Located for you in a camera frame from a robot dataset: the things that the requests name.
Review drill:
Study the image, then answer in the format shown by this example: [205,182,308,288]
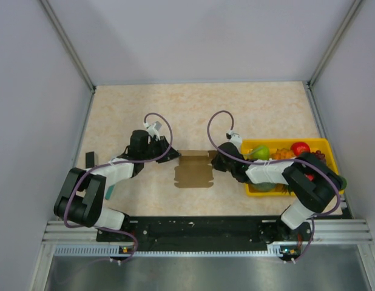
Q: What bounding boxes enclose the orange pineapple with leaves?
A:
[271,148,296,160]

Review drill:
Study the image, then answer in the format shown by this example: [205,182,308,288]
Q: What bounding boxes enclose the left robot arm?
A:
[53,130,180,241]

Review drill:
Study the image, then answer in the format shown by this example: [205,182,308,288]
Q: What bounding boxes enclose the white slotted cable duct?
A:
[54,244,289,258]

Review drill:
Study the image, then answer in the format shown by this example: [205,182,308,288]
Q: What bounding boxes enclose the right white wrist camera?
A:
[226,130,243,151]

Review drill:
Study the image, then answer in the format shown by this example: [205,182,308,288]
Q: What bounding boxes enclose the red apple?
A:
[290,142,311,156]

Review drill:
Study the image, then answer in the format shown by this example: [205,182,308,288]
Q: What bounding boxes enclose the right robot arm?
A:
[211,142,347,243]

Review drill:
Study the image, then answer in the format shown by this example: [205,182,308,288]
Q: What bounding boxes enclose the brown cardboard box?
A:
[174,150,217,189]

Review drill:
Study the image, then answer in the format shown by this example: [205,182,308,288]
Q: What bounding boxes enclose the green pear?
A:
[251,145,270,160]

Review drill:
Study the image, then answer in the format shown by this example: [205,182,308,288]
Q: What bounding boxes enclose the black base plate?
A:
[96,215,313,252]

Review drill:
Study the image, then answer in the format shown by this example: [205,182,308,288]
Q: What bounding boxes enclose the yellow plastic tray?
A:
[241,138,339,197]

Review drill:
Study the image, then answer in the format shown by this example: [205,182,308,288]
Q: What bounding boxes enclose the dark purple grapes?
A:
[312,150,326,163]

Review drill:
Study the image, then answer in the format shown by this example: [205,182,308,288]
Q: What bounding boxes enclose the black rectangular box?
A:
[85,152,98,169]

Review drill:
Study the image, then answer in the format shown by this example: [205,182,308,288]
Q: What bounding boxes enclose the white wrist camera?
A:
[226,130,243,151]
[144,121,162,139]

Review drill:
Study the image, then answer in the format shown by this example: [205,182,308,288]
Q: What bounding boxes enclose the green melon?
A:
[253,182,277,193]

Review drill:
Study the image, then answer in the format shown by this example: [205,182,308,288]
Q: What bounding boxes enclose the green avocado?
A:
[339,176,348,190]

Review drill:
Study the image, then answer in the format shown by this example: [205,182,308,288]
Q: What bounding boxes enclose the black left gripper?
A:
[141,136,181,164]

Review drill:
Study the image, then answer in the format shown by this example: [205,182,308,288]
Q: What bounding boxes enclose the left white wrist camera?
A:
[144,121,162,139]

